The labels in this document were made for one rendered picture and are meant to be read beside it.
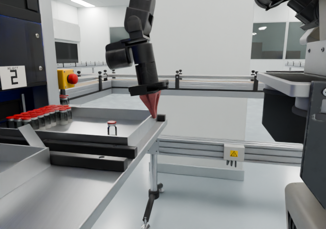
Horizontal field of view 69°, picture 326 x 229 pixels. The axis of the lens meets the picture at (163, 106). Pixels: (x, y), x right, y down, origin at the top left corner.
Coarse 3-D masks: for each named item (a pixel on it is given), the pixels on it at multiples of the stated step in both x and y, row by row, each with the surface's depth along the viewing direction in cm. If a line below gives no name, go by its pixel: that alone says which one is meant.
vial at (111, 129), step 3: (108, 126) 54; (111, 126) 54; (114, 126) 54; (108, 129) 54; (111, 129) 54; (114, 129) 54; (108, 132) 54; (111, 132) 54; (114, 132) 54; (114, 135) 54
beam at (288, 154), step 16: (160, 144) 159; (176, 144) 157; (192, 144) 155; (208, 144) 154; (240, 144) 148; (256, 144) 147; (272, 144) 147; (288, 144) 147; (224, 160) 152; (256, 160) 149; (272, 160) 146; (288, 160) 144
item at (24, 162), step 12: (0, 144) 44; (12, 144) 44; (0, 156) 45; (12, 156) 44; (24, 156) 43; (36, 156) 39; (48, 156) 42; (0, 168) 41; (12, 168) 35; (24, 168) 37; (36, 168) 40; (0, 180) 33; (12, 180) 35; (24, 180) 37; (0, 192) 33
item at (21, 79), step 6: (0, 66) 62; (6, 66) 63; (12, 66) 65; (18, 66) 67; (24, 66) 69; (0, 72) 62; (6, 72) 63; (12, 72) 65; (18, 72) 67; (24, 72) 69; (0, 78) 62; (6, 78) 63; (18, 78) 67; (24, 78) 69; (6, 84) 63; (18, 84) 67; (24, 84) 69
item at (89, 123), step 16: (80, 112) 78; (96, 112) 77; (112, 112) 76; (128, 112) 74; (144, 112) 73; (0, 128) 54; (64, 128) 65; (80, 128) 65; (96, 128) 65; (128, 128) 65; (144, 128) 59; (112, 144) 49; (128, 144) 48
